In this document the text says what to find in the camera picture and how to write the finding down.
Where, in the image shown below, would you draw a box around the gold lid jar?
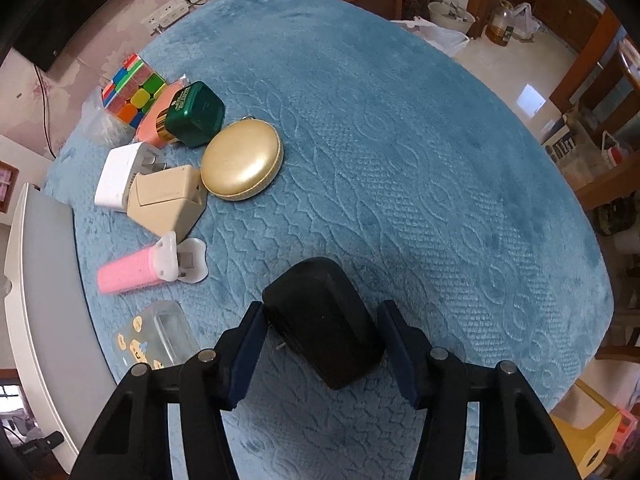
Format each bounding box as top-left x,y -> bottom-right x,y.
155,81 -> 225,148

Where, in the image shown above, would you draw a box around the pink hair roller clip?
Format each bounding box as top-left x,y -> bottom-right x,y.
96,231 -> 180,295

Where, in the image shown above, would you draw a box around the white basin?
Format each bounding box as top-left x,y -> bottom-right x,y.
428,1 -> 476,38

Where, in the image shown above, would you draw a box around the white plastic bag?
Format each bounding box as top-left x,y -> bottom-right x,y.
392,16 -> 471,56

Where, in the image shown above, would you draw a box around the gold round case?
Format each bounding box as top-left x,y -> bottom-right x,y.
200,117 -> 284,202

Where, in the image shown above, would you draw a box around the cooking oil bottle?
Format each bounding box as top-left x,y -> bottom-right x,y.
486,0 -> 516,47

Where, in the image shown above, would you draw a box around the wooden wall cabinets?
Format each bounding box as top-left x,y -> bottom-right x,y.
500,0 -> 606,53

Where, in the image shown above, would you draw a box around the colourful puzzle cube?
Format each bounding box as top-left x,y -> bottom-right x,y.
101,53 -> 167,128

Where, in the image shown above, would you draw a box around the yellow stool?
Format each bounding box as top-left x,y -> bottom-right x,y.
550,380 -> 623,480

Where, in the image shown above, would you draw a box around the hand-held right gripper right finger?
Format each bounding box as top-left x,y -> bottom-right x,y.
377,300 -> 583,480

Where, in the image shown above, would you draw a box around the blue textured blanket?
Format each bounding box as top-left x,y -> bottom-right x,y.
42,0 -> 616,480

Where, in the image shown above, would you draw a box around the pink round object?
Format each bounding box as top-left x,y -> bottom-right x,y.
134,77 -> 188,148

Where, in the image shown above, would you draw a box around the black rounded case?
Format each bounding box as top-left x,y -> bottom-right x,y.
262,256 -> 386,391

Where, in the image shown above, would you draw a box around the beige power adapter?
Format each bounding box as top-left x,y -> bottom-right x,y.
126,164 -> 208,242

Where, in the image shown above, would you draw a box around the white heart-shaped plug device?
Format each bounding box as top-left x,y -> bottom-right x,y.
175,238 -> 208,283

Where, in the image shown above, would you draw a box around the white power adapter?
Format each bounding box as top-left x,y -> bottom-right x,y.
94,142 -> 168,215

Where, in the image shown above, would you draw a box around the printed cardboard box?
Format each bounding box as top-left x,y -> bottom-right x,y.
542,115 -> 586,181

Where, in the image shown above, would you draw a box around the black television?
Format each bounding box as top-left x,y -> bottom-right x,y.
0,0 -> 166,73

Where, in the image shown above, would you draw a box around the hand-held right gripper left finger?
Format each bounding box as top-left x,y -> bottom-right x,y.
70,301 -> 268,480

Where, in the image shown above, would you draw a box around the black wall cable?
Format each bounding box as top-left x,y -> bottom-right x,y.
32,62 -> 58,161

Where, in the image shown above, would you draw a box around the transparent plastic box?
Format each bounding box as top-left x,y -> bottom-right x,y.
112,300 -> 201,371

